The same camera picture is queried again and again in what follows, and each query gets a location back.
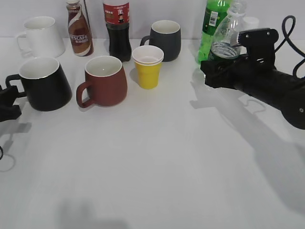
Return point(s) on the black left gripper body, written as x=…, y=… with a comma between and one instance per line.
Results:
x=9, y=111

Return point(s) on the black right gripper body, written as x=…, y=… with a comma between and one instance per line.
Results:
x=224, y=74

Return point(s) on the clear water bottle green label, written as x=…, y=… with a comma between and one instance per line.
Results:
x=221, y=47

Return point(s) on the black ceramic mug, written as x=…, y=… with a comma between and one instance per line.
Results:
x=44, y=82

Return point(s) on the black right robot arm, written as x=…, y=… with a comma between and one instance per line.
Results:
x=263, y=82

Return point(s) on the dark grey ceramic mug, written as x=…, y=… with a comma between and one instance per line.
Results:
x=166, y=35

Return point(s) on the white ceramic mug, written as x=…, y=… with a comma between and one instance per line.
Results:
x=43, y=37

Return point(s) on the red ceramic mug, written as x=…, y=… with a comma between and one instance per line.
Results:
x=105, y=83

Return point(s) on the green soda bottle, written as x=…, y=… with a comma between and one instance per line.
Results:
x=215, y=12

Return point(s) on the Nescafe coffee bottle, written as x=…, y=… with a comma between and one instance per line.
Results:
x=78, y=29

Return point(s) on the cola bottle red label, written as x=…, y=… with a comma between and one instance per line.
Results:
x=117, y=20

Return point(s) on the thin dark vertical rod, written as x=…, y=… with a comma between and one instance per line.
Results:
x=86, y=11

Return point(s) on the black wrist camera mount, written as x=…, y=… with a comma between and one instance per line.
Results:
x=259, y=44

